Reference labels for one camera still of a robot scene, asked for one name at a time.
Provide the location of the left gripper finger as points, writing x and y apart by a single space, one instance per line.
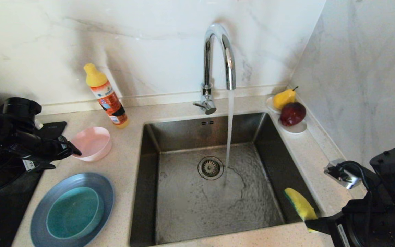
45 166
71 147

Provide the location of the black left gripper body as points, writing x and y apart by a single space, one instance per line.
43 149

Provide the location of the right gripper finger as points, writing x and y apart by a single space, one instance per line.
322 224

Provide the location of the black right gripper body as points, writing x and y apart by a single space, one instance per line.
353 230

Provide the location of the pink plastic bowl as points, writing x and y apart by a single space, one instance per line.
94 144

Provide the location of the yellow sponge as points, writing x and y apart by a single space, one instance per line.
300 204

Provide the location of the teal bowl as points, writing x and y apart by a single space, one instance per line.
74 212

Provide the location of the yellow capped dish soap bottle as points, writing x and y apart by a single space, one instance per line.
110 101

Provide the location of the chrome gooseneck faucet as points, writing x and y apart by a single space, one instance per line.
207 61

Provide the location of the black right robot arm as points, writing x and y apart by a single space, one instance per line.
393 171

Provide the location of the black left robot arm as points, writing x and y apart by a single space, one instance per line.
15 113

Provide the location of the stainless steel sink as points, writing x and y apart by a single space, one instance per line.
190 212

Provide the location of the large blue-grey plate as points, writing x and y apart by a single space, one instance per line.
39 214

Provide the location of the white fruit dish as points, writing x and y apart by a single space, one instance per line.
297 129

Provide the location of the dark red apple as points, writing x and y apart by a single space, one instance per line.
292 114

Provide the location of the metal drain strainer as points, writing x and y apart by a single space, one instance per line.
210 168

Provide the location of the yellow pear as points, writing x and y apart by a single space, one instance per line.
283 98

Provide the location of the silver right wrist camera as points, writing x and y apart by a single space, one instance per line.
351 183

